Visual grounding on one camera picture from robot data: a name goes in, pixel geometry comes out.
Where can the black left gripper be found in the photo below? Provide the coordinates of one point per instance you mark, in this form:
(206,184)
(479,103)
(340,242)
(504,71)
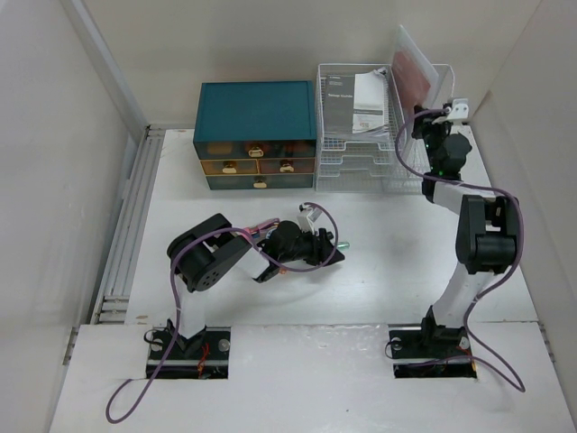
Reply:
(319,248)

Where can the grey setup guide booklet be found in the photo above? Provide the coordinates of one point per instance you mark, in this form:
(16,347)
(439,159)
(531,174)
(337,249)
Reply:
(357,104)

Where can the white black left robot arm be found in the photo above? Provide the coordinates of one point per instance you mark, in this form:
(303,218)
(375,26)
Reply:
(207,252)

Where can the white wire file rack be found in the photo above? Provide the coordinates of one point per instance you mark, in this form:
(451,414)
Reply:
(365,165)

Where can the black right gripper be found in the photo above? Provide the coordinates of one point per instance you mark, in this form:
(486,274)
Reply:
(424,118)

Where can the pink multicolour pen bundle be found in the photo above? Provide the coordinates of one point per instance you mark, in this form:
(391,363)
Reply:
(260,230)

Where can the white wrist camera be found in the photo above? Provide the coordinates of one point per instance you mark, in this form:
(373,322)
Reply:
(455,111)
(307,217)

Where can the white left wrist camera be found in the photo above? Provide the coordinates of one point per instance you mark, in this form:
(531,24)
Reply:
(307,217)

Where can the clear zip pouch red card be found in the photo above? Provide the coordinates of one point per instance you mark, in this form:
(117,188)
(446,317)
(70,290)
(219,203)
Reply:
(416,78)

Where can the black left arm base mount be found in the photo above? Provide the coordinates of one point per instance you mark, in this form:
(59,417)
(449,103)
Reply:
(204,356)

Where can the teal drawer organizer box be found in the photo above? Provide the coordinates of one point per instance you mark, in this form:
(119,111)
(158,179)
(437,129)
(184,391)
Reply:
(257,135)

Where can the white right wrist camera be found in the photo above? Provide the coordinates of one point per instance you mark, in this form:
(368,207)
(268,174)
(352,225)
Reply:
(455,111)

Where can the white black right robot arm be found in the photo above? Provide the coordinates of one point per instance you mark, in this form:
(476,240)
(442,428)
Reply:
(487,238)

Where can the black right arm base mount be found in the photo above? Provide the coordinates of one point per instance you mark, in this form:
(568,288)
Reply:
(430,352)

